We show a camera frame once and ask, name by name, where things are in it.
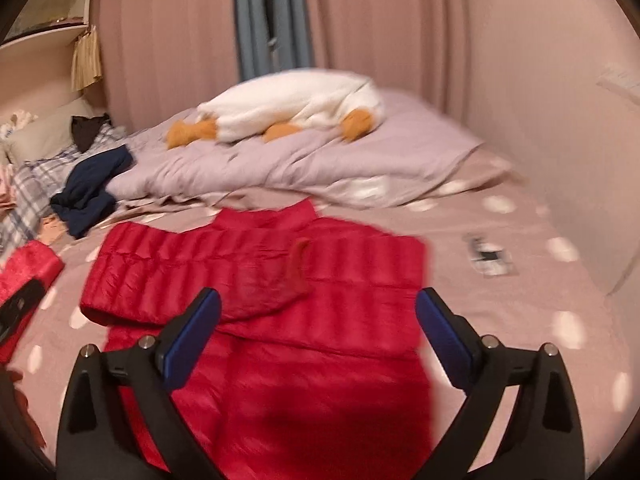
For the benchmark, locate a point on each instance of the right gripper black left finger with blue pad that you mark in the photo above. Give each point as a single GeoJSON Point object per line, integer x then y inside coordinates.
{"type": "Point", "coordinates": [95, 435]}

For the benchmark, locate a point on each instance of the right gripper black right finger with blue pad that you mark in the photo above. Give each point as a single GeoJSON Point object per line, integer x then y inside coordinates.
{"type": "Point", "coordinates": [543, 437]}

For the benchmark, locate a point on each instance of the red puffer jacket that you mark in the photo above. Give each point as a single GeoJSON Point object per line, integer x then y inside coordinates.
{"type": "Point", "coordinates": [313, 371]}

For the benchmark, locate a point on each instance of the pink clothes pile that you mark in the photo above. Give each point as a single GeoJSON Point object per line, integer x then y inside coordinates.
{"type": "Point", "coordinates": [7, 190]}

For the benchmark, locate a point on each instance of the navy blue garment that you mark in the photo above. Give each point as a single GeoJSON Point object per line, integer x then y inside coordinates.
{"type": "Point", "coordinates": [84, 201]}

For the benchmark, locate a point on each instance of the plaid shirt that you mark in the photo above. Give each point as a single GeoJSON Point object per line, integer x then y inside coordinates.
{"type": "Point", "coordinates": [35, 182]}

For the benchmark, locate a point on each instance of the polka dot bed sheet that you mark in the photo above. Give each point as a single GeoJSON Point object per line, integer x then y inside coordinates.
{"type": "Point", "coordinates": [495, 258]}

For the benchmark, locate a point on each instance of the small plush toys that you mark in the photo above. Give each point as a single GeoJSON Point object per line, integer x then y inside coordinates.
{"type": "Point", "coordinates": [17, 121]}

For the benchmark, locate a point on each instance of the black garment on pillow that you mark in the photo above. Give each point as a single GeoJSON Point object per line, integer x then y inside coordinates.
{"type": "Point", "coordinates": [84, 130]}

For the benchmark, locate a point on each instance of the striped hanging cloth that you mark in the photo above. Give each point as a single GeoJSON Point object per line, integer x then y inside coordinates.
{"type": "Point", "coordinates": [86, 61]}

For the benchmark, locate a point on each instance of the pink curtain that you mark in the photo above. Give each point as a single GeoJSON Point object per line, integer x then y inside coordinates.
{"type": "Point", "coordinates": [163, 56]}

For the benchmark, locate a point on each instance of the lilac duvet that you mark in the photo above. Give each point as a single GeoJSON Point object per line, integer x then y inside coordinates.
{"type": "Point", "coordinates": [414, 151]}

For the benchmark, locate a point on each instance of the white goose plush toy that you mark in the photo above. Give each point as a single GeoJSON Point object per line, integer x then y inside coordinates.
{"type": "Point", "coordinates": [285, 103]}

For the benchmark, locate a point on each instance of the blue curtain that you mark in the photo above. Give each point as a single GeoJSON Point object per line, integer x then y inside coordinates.
{"type": "Point", "coordinates": [272, 35]}

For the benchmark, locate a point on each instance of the white wall shelf unit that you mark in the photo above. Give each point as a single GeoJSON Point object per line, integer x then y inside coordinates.
{"type": "Point", "coordinates": [45, 24]}

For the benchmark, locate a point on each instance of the white wall power strip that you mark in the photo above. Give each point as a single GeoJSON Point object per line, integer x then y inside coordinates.
{"type": "Point", "coordinates": [625, 83]}

